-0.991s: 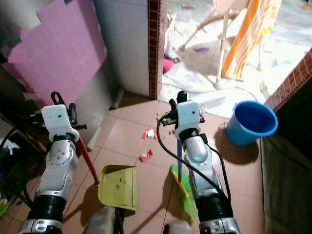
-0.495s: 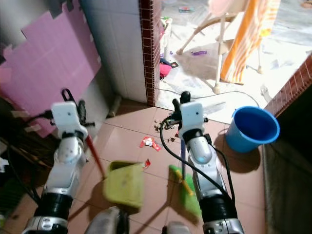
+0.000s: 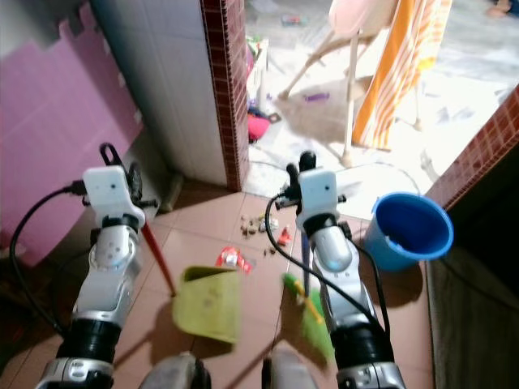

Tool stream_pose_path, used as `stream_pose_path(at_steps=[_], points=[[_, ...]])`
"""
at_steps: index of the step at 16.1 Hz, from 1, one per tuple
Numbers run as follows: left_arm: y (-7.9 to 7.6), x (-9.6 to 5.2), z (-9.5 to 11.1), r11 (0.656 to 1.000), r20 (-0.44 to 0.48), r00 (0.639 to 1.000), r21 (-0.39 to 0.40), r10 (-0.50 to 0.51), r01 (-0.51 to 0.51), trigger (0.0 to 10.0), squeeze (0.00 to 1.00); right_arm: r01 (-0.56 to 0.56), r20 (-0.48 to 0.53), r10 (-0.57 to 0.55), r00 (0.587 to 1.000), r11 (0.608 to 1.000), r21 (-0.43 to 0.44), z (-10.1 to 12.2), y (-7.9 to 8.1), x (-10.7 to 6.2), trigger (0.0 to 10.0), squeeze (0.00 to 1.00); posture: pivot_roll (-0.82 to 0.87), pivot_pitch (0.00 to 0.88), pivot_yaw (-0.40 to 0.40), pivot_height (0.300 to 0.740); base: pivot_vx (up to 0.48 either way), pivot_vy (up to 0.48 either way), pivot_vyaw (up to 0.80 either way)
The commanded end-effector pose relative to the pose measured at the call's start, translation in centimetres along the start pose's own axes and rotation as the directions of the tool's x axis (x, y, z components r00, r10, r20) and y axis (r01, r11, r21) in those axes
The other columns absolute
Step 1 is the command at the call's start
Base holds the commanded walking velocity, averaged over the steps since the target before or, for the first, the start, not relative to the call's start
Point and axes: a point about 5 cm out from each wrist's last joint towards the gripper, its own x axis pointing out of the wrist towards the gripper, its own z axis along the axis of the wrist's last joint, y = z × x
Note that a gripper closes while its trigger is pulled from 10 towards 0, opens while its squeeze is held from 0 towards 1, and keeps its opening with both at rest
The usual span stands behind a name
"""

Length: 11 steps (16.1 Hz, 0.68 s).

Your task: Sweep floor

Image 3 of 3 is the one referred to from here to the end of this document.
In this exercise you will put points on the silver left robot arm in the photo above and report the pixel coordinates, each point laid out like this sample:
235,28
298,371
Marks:
101,288

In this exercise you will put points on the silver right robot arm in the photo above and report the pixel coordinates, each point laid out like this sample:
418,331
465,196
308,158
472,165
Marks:
340,275

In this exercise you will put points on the small red trash piece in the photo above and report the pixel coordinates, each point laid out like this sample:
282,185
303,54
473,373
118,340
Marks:
284,237

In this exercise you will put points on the pile of small trash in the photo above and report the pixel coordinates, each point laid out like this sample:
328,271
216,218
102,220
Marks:
258,224

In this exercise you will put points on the pink foam puzzle mat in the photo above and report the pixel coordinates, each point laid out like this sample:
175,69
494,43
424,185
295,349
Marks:
57,138

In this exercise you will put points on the pink red bag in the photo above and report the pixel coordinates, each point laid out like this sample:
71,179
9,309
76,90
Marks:
257,128

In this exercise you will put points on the red and white wrapper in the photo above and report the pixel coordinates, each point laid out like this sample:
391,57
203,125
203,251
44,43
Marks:
233,258

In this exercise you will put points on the white small rack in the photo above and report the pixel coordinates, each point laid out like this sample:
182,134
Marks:
256,69

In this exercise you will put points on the blue plastic bucket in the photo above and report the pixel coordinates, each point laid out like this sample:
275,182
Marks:
409,231

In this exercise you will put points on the orange striped cloth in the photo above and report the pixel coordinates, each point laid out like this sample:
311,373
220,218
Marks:
401,73

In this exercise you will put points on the beige plastic chair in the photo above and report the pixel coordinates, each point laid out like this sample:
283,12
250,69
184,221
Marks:
357,20

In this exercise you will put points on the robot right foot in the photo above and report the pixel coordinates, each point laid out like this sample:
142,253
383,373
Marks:
296,374

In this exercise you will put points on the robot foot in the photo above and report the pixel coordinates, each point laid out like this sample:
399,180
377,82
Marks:
296,374
182,373

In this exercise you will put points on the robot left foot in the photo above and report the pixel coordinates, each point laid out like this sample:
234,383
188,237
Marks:
182,373

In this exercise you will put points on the person's foot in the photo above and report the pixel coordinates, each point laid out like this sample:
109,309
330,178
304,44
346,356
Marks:
503,8

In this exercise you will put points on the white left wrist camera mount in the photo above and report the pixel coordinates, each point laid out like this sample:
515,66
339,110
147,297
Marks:
109,193

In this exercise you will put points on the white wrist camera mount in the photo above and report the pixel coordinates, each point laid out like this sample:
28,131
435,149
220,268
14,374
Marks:
109,193
319,194

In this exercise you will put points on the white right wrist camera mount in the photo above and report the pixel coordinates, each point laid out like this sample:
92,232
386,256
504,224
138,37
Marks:
319,194

